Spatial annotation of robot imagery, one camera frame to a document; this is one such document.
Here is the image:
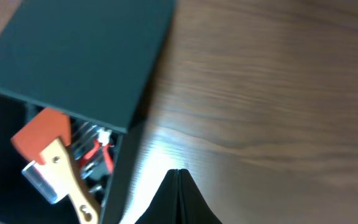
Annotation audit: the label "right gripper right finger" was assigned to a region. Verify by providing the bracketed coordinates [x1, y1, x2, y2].
[177, 169, 222, 224]

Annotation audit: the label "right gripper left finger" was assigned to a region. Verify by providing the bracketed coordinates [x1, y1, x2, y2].
[135, 169, 178, 224]

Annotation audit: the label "red handled pliers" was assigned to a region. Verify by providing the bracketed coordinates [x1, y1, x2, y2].
[80, 129, 114, 179]

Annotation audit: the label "orange scraper wooden handle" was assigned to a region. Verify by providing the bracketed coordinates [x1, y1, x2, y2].
[11, 108, 101, 224]

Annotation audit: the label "dark green box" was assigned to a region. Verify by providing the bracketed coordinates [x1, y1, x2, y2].
[0, 0, 175, 223]

